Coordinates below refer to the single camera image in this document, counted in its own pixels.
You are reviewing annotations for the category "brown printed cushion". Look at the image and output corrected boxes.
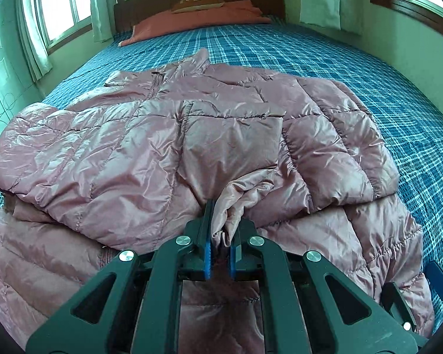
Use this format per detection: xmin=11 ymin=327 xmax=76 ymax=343
xmin=171 ymin=0 xmax=226 ymax=14

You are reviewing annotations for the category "white circle-patterned cabinet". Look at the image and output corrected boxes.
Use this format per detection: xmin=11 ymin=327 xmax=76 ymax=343
xmin=0 ymin=17 xmax=47 ymax=165

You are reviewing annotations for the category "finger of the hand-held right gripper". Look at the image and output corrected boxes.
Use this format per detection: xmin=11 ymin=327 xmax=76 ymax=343
xmin=424 ymin=260 xmax=443 ymax=305
xmin=380 ymin=282 xmax=429 ymax=340

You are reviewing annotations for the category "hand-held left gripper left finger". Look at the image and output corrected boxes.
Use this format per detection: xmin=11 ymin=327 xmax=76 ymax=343
xmin=25 ymin=198 xmax=216 ymax=354

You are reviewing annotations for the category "bed with blue plaid sheet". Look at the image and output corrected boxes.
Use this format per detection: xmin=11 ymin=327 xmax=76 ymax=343
xmin=0 ymin=15 xmax=443 ymax=303

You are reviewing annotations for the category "dark wooden headboard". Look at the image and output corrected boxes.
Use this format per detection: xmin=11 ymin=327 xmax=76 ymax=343
xmin=114 ymin=0 xmax=285 ymax=34

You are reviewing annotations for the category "pink puffer jacket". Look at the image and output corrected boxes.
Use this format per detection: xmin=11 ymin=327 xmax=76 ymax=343
xmin=0 ymin=48 xmax=436 ymax=354

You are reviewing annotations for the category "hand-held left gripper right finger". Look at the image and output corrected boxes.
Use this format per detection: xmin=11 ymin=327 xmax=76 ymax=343
xmin=227 ymin=217 xmax=421 ymax=354

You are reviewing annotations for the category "pale green curtain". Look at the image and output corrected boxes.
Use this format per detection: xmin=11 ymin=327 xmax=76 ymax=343
xmin=17 ymin=0 xmax=54 ymax=82
xmin=299 ymin=0 xmax=363 ymax=36
xmin=88 ymin=0 xmax=116 ymax=43

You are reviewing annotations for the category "salmon pink pillow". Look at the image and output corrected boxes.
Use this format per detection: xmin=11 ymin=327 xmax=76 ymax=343
xmin=118 ymin=0 xmax=272 ymax=47

